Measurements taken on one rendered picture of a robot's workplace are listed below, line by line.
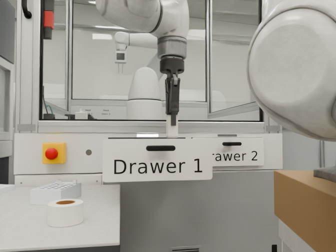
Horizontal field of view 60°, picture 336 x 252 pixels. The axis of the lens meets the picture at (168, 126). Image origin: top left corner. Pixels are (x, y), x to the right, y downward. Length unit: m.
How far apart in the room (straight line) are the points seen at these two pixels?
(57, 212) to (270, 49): 0.48
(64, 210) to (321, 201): 0.45
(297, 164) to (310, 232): 2.36
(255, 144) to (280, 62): 0.89
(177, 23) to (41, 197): 0.60
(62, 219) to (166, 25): 0.57
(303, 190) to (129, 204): 0.72
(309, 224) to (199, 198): 0.67
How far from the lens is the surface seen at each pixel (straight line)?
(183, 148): 0.78
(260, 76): 0.33
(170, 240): 1.18
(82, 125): 1.10
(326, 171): 0.61
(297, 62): 0.31
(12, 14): 2.25
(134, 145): 0.76
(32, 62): 1.17
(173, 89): 0.84
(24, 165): 1.15
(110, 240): 0.54
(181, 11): 0.91
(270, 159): 1.25
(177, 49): 0.87
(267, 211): 1.28
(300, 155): 2.85
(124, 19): 0.81
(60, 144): 1.07
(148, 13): 0.83
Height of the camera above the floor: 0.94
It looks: 2 degrees up
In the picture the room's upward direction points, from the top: straight up
